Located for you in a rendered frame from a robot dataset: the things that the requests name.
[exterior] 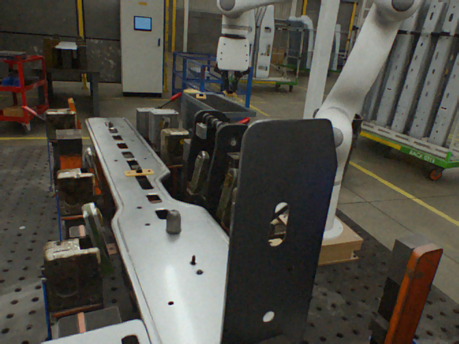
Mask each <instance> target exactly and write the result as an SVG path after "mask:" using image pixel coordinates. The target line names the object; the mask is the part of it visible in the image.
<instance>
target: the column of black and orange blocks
mask: <svg viewBox="0 0 459 344"><path fill-rule="evenodd" d="M442 254H443V249H442V248H441V247H439V246H437V245H436V244H435V243H434V241H432V240H430V239H428V238H426V237H425V236H423V235H421V234H420V233H418V234H414V235H408V236H405V237H401V238H396V239H395V242H394V245H393V250H392V252H391V256H390V260H389V265H388V267H387V271H386V275H387V278H386V282H385V286H384V289H383V295H382V296H381V299H380V302H379V304H378V308H377V313H378V314H380V315H377V316H375V317H372V318H371V321H370V328H371V331H372V334H371V339H370V343H369V344H411V343H413V339H414V337H415V333H416V331H417V327H418V325H419V321H420V319H421V315H422V312H423V308H424V306H425V303H426V300H427V298H428V294H429V291H430V288H431V285H432V284H433V281H434V277H435V274H436V271H437V269H438V266H439V263H440V260H441V256H442Z"/></svg>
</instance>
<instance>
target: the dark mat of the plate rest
mask: <svg viewBox="0 0 459 344"><path fill-rule="evenodd" d="M188 95H189V96H190V97H192V98H194V99H196V100H199V101H200V102H202V103H204V104H206V105H207V106H209V107H211V108H213V109H214V110H219V111H221V112H250V111H248V110H247V109H244V108H242V107H240V106H238V105H236V104H232V103H231V102H228V101H227V100H224V99H222V98H220V97H218V96H217V95H214V94H206V99H197V98H196V94H188Z"/></svg>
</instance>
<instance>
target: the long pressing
mask: <svg viewBox="0 0 459 344"><path fill-rule="evenodd" d="M110 121H112V122H113V127H114V128H109V127H108V126H107V125H106V123H109V122H110ZM84 124H85V126H86V128H87V131H88V134H89V137H90V139H91V141H92V145H93V146H94V149H95V152H96V155H97V158H98V161H99V163H100V166H101V169H102V172H103V173H104V175H105V178H106V181H107V183H108V186H109V190H110V192H111V195H112V197H113V200H114V202H115V206H116V208H117V212H116V213H115V216H114V217H113V219H112V221H111V229H112V232H113V235H114V238H115V242H116V244H117V249H118V251H119V254H120V258H121V260H122V265H124V269H125V271H126V275H127V278H128V282H129V285H130V289H131V291H132V294H133V298H134V301H135V305H136V307H137V311H138V314H139V318H140V321H142V322H143V323H144V326H145V329H146V332H147V334H148V338H149V341H150V344H219V341H220V332H221V319H222V311H223V296H224V289H225V275H226V267H227V253H228V245H229V238H230V237H229V236H228V235H227V234H226V232H224V230H223V229H222V228H221V226H220V224H219V223H218V222H217V221H216V220H215V219H214V218H213V217H212V216H211V215H210V214H209V212H208V211H207V210H205V208H204V207H202V206H200V205H193V204H190V203H185V202H181V201H176V200H175V199H172V198H171V196H170V195H169V193H168V192H167V189H166V188H165V187H164V186H163V184H162V182H164V181H165V180H166V179H168V178H169V177H170V170H169V169H168V167H167V166H166V165H165V163H164V162H163V161H162V160H161V159H160V158H159V157H158V156H157V155H156V154H155V152H154V150H153V149H152V148H151V147H150V146H149V144H148V143H147V142H146V140H145V139H144V138H143V137H142V136H141V135H140V134H139V132H138V131H137V129H136V128H135V127H134V126H133V125H132V124H131V122H130V121H129V120H128V119H127V118H126V117H121V118H91V119H85V120H84ZM109 129H116V130H117V132H114V133H113V134H112V132H110V131H109ZM116 136H119V137H121V139H122V141H115V140H114V139H113V137H116ZM118 143H124V144H126V146H127V148H126V149H120V148H119V147H118V146H117V144H118ZM122 153H131V154H132V156H133V158H125V157H124V156H123V154H122ZM145 158H146V159H145ZM115 160H116V161H115ZM131 160H134V161H136V162H137V164H138V165H139V167H141V168H142V169H152V170H153V172H154V175H139V176H145V177H147V179H148V181H149V182H150V184H151V185H152V187H153V189H148V190H143V189H142V187H141V185H139V182H138V181H137V179H136V177H139V176H131V177H126V176H125V174H124V172H125V171H129V170H131V168H130V166H129V165H128V163H127V161H131ZM149 195H157V196H158V198H160V199H161V201H162V202H161V203H150V202H149V200H148V198H147V196H149ZM137 207H141V209H137ZM163 210H166V211H168V212H169V211H170V210H178V211H179V212H180V214H181V218H182V222H181V232H179V233H176V234H170V233H167V232H166V222H167V219H165V220H162V219H159V218H158V216H157V215H156V213H155V212H157V211H163ZM146 224H150V225H146ZM192 255H195V262H196V265H191V257H192ZM198 269H200V270H201V271H202V274H196V272H197V271H198ZM169 302H173V303H174V305H168V303H169Z"/></svg>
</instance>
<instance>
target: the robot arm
mask: <svg viewBox="0 0 459 344"><path fill-rule="evenodd" d="M284 1H290V0H217V7H218V9H219V11H220V13H222V15H223V22H222V32H221V33H224V34H225V35H223V37H220V40H219V47H218V52H217V64H215V66H214V69H213V71H214V72H217V73H219V74H220V75H221V76H222V77H223V79H224V85H223V89H224V90H225V92H228V89H229V81H228V70H235V78H234V80H233V81H232V91H233V92H234V93H236V90H238V81H239V80H240V79H241V78H242V76H243V75H246V74H249V73H250V71H249V67H248V64H249V43H248V39H246V37H245V35H247V34H248V33H249V30H248V28H249V15H250V10H254V9H256V8H260V7H263V6H265V5H272V3H279V2H284ZM372 1H373V4H372V7H371V9H370V11H369V13H368V15H367V18H366V19H365V22H364V25H363V27H362V28H361V31H360V33H359V36H358V38H357V41H356V43H355V45H354V48H353V50H352V52H351V54H350V56H349V58H348V60H347V62H346V63H345V65H344V68H343V70H342V72H341V74H340V76H339V77H338V80H337V82H336V84H335V85H334V87H333V88H332V90H331V92H330V94H329V95H328V96H327V98H326V100H325V101H324V102H323V104H322V106H321V107H320V109H319V110H318V112H317V114H316V117H315V118H327V119H330V120H331V121H332V124H333V132H334V139H335V148H336V154H337V173H336V176H335V183H334V187H333V194H332V197H331V204H330V208H329V215H327V219H326V225H325V229H324V235H323V239H322V240H332V239H335V238H338V237H339V236H340V235H341V234H342V231H343V227H342V224H341V223H340V222H339V221H338V219H336V218H335V213H336V209H337V201H338V197H339V190H340V185H341V181H342V175H343V171H344V165H345V163H346V161H347V159H348V155H349V151H350V146H351V143H352V125H351V124H352V121H353V118H354V116H355V113H356V112H357V109H358V107H359V106H360V104H361V103H362V101H363V99H365V96H366V95H367V93H368V91H369V90H370V88H371V86H372V85H373V83H374V81H375V80H376V77H377V75H378V73H379V72H380V69H382V67H383V66H384V64H385V62H386V58H387V56H388V54H389V51H390V50H391V47H392V44H393V41H394V38H395V35H396V33H397V31H398V30H399V28H400V26H401V24H402V21H403V20H405V19H407V18H409V17H410V16H412V15H413V14H414V13H415V12H416V11H417V8H418V7H419V5H420V3H421V0H372ZM219 68H220V69H222V70H223V71H222V70H220V69H219ZM241 71H243V72H241Z"/></svg>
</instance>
